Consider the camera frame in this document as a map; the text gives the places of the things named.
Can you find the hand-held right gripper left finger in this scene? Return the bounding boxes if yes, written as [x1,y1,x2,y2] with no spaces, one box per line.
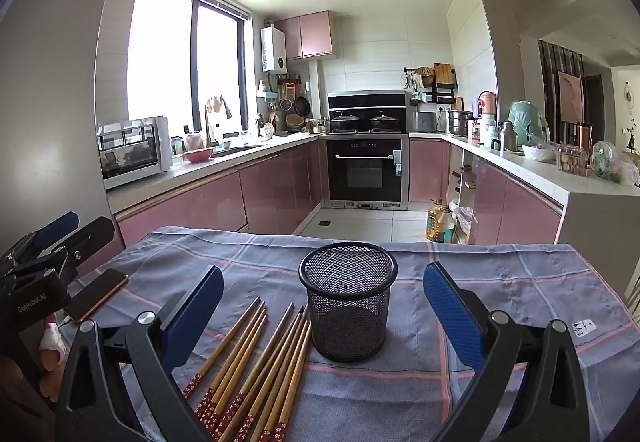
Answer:
[54,264,225,442]

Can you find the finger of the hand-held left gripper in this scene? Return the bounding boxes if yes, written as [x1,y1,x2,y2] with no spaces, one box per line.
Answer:
[10,216,117,283]
[2,211,81,267]

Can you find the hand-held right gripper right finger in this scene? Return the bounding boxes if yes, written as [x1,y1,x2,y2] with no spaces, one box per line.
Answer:
[422,262,591,442]

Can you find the bunch of wooden chopsticks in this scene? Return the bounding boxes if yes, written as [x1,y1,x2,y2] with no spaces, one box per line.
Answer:
[181,296,313,442]

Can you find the black mesh holder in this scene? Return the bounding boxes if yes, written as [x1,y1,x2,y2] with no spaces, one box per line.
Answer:
[299,242,399,363]

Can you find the person's left hand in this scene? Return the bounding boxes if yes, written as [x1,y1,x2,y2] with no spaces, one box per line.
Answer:
[39,322,68,405]

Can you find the gold-edged black smartphone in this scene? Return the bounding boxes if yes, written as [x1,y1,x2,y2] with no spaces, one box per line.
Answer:
[65,268,129,323]

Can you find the cooking oil bottle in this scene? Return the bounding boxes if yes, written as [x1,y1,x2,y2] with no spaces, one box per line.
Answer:
[426,198,456,243]

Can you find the clear plastic bag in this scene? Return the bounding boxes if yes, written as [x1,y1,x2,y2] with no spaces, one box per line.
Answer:
[450,202,476,243]

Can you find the white countertop oven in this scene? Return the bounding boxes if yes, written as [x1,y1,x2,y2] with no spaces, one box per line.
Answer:
[96,116,174,190]

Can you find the grey checked tablecloth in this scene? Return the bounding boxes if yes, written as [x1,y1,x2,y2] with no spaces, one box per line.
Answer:
[65,226,633,442]

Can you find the pink base cabinets by window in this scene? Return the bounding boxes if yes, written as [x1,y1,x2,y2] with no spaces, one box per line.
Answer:
[107,139,323,247]

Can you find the pink base cabinets by shelf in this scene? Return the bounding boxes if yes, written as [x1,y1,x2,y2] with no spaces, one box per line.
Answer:
[409,137,563,247]

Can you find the grey refrigerator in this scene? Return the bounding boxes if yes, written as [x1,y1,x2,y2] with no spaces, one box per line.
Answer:
[0,0,132,283]

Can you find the black built-in oven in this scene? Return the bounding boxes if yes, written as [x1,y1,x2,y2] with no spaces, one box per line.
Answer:
[326,134,410,211]

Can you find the white bowl in bag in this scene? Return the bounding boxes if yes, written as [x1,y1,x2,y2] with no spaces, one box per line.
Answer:
[521,142,557,161]

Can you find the hanging cloth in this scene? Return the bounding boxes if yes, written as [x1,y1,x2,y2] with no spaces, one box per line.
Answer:
[206,96,233,120]

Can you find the steel steamer pot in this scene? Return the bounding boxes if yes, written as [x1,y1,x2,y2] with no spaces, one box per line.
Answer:
[447,109,473,137]

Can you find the clear plastic food box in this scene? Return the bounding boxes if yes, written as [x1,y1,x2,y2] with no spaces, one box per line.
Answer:
[556,145,588,175]

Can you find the silver countertop appliance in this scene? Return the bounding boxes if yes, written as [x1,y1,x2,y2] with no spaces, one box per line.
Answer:
[413,110,438,133]

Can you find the kitchen window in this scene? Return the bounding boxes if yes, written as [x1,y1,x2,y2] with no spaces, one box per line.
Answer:
[127,0,251,133]

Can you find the black wok with lid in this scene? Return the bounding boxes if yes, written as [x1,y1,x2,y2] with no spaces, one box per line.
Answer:
[370,112,401,131]
[330,110,362,133]

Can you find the mint green appliance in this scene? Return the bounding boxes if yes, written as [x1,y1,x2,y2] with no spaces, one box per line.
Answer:
[508,100,546,145]

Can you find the pink kettle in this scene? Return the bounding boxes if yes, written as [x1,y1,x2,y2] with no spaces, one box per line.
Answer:
[477,92,498,123]

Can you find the bag of green vegetables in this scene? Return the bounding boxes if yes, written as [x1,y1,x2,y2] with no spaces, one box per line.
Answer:
[590,140,640,185]

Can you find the black range hood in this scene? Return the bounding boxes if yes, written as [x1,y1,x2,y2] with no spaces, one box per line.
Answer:
[327,90,407,111]

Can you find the hanging utensil rack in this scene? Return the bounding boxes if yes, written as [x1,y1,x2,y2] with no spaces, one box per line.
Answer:
[257,76,311,123]

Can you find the white water heater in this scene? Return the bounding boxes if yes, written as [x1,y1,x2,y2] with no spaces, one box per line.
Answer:
[260,26,287,74]

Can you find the black wall rack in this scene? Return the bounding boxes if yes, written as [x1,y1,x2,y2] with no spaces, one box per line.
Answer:
[404,63,457,105]

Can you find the framed wall picture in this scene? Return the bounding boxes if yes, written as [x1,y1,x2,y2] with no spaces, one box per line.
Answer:
[557,70,583,123]

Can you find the pink wall cabinets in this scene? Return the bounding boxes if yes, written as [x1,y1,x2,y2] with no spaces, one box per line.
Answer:
[274,10,337,61]

